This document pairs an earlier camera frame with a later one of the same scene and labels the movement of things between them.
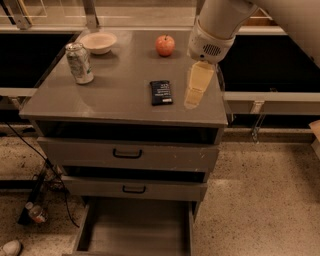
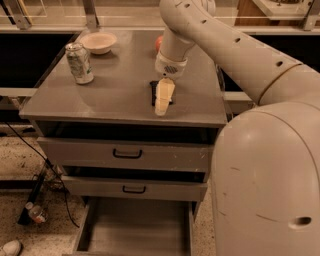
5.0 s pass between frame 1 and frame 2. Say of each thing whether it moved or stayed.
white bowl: stayed
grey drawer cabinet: stayed
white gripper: moved
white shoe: stayed
